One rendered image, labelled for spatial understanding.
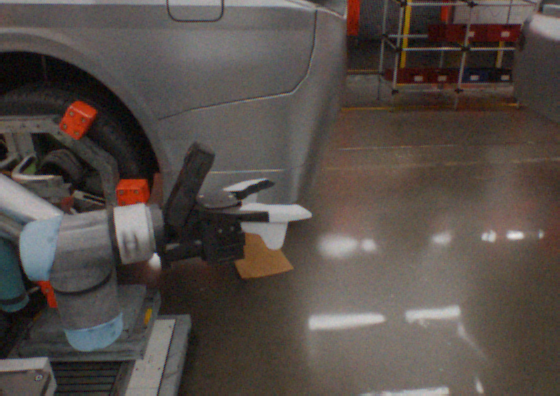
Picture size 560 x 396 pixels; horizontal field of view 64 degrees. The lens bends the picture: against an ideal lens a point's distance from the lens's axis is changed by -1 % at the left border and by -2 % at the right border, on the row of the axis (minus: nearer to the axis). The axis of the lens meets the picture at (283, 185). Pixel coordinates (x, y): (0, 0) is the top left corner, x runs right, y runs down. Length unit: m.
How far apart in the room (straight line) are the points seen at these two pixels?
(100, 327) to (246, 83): 1.00
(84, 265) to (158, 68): 0.99
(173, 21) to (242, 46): 0.22
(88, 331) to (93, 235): 0.14
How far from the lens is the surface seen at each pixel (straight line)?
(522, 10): 7.04
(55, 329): 2.11
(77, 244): 0.59
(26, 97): 1.67
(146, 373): 2.02
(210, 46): 1.47
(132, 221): 0.59
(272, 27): 1.45
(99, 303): 0.64
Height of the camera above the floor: 1.53
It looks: 25 degrees down
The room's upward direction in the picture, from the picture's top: straight up
